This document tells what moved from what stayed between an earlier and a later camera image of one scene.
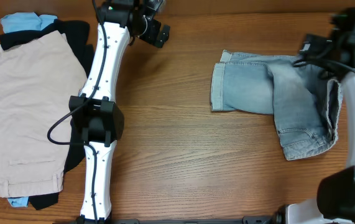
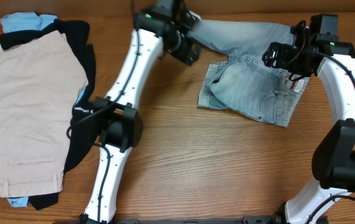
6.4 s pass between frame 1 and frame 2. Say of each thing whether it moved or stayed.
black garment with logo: stayed
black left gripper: moved
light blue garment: stayed
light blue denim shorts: moved
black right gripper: moved
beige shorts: stayed
